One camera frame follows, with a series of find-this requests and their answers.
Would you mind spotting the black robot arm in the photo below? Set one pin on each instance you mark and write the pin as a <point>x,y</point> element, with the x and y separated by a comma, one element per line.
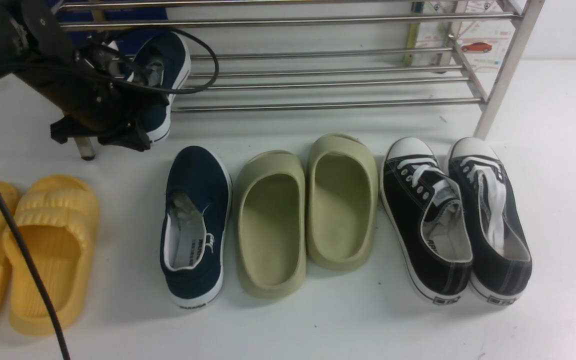
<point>28,25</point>

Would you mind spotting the right black canvas sneaker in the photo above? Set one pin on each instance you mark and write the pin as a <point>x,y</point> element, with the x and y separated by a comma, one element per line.
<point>502,260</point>

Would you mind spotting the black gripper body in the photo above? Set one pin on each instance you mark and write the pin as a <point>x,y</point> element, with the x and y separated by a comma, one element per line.
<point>94,104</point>

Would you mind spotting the right olive foam slipper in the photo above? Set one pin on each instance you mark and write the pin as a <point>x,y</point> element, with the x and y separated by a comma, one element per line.
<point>342,200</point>

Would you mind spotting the left olive foam slipper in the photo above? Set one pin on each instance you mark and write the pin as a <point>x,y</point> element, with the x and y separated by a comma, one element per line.
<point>270,224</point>

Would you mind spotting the navy slip-on shoe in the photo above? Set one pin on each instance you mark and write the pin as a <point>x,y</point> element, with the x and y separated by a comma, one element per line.
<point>167,63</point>
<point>196,213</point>

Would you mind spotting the black canvas sneaker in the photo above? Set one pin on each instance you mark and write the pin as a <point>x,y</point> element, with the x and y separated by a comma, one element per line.
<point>502,260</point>
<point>426,210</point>

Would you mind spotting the left black canvas sneaker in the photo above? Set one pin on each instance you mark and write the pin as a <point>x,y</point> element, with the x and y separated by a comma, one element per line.
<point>426,210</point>

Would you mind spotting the stainless steel shoe rack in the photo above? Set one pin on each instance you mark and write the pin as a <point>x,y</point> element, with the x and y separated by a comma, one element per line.
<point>522,18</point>

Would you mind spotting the right yellow slide sandal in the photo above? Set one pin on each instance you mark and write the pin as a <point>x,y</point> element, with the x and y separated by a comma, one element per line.
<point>58,218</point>

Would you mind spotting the white box with red car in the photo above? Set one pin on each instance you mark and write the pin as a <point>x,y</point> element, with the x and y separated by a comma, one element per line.
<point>484,43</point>

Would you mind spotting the olive foam slipper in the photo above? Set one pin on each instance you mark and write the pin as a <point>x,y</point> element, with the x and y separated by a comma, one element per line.
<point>270,224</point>
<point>342,200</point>

